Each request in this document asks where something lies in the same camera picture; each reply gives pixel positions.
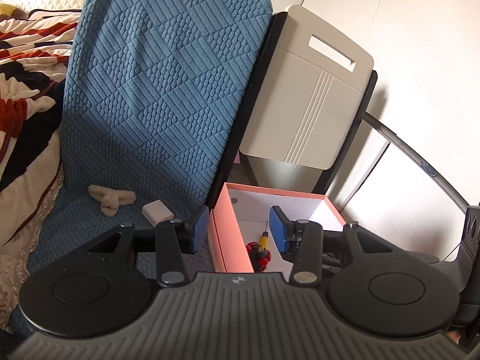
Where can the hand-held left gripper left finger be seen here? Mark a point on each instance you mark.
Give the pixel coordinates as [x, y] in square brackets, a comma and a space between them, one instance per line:
[200, 228]

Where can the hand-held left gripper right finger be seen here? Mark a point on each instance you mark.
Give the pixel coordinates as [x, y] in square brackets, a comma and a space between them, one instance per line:
[277, 228]

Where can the pink cardboard box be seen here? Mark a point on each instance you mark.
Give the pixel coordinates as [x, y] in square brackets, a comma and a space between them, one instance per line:
[228, 240]

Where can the red figurine toy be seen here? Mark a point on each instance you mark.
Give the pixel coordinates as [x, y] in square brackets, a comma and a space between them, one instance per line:
[258, 257]

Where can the white charger plug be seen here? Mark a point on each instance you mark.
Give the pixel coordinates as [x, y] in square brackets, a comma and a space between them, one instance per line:
[157, 212]

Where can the cream plush hair clip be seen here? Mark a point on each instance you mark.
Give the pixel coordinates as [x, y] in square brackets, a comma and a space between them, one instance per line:
[110, 200]

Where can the white plastic panel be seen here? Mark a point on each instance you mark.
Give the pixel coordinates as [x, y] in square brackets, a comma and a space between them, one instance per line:
[300, 101]

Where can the white folding chair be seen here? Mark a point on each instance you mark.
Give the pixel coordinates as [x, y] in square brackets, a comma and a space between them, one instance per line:
[258, 82]

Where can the blue textured sofa cover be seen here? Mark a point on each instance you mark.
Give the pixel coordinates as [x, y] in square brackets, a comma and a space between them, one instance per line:
[150, 82]

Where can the beige lace cloth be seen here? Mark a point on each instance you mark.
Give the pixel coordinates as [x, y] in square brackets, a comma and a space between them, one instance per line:
[22, 240]

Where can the red white black printed blanket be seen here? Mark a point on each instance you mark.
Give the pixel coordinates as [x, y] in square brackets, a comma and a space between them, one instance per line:
[22, 82]

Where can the yellow pillow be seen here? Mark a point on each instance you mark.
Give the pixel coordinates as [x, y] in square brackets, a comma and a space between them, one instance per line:
[5, 9]

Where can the black curved metal rail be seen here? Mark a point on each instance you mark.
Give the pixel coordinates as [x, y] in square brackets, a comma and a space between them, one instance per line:
[412, 146]

